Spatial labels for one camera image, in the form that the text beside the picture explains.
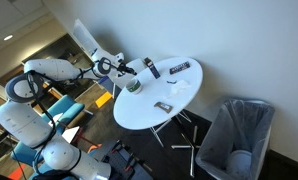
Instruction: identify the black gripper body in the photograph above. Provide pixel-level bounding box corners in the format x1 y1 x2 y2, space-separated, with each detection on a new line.
117 61 131 75

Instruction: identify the white green soup mug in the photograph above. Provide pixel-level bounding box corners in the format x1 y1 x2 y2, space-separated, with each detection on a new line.
125 78 143 95

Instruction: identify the blue pasta box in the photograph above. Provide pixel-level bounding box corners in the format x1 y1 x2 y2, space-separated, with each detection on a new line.
143 57 161 80

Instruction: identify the torn brown cardboard piece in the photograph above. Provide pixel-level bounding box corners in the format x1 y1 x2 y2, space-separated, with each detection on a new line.
153 101 174 114

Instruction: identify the crumpled white tissue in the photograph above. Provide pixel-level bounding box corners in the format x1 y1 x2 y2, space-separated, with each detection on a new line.
168 79 192 98

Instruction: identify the teal armchair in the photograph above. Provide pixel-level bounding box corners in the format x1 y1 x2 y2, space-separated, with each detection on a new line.
10 94 87 180

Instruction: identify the white metal table base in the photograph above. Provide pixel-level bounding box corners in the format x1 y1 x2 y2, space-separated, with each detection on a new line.
150 109 202 178

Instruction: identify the trash bin with clear liner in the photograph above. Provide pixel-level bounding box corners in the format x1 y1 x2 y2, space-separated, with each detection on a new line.
195 97 276 180

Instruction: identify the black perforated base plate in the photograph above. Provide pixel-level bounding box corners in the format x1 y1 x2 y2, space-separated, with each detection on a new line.
101 139 154 180

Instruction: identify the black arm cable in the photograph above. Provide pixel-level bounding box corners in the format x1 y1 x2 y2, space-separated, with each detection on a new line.
25 64 97 176

